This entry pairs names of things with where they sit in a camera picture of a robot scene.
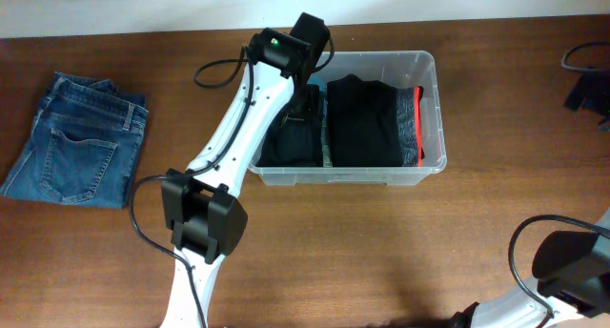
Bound black garment with red trim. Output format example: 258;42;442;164
327;74;425;168

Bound dark blue jeans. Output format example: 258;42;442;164
1;72;149;209

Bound light blue jeans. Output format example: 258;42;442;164
321;122;333;168

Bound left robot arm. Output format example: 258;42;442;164
161;13;331;327

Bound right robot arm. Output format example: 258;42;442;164
446;214;609;328

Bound clear plastic storage container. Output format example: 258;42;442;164
249;51;447;186

